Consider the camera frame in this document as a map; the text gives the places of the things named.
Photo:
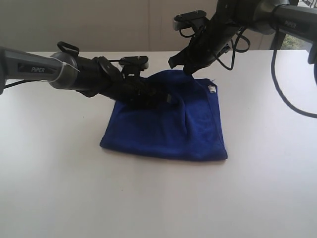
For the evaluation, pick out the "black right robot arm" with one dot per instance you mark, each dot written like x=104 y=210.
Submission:
x=266 y=17

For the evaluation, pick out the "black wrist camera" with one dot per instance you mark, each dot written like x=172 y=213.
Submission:
x=133 y=66
x=193 y=19

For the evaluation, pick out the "blue microfiber cloth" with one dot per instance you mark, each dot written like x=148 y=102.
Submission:
x=187 y=129

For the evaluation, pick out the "dark window frame post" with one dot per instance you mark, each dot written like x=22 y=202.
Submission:
x=277 y=41

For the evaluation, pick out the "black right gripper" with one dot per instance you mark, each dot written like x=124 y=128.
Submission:
x=202 y=52

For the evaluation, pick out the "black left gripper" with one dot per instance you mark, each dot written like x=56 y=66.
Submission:
x=132 y=90

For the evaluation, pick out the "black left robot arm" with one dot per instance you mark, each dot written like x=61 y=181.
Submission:
x=64 y=70

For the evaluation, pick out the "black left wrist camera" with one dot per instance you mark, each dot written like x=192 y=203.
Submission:
x=133 y=66

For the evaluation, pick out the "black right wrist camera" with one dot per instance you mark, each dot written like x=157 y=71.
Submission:
x=193 y=19

